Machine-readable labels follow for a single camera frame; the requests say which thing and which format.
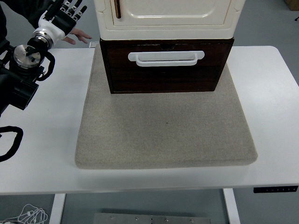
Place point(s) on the beige fabric mat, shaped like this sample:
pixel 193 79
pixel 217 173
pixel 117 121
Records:
pixel 163 130

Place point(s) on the black table control panel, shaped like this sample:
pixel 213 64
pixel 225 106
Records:
pixel 275 189

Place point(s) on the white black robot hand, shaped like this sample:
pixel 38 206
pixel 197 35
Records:
pixel 58 24

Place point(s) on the cream plastic cabinet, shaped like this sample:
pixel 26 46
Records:
pixel 168 28

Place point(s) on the white table leg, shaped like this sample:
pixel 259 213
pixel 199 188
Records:
pixel 57 208
pixel 231 207

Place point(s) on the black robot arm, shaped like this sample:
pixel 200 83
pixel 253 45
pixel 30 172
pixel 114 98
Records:
pixel 22 86

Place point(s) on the dark wooden drawer housing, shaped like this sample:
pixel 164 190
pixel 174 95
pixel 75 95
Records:
pixel 163 81

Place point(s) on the brown cardboard box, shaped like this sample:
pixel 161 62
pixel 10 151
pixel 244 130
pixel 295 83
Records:
pixel 293 4

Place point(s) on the person's hand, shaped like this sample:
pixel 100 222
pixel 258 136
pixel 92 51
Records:
pixel 80 35

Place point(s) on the small clear plate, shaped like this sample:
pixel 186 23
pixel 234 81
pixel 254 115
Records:
pixel 93 44

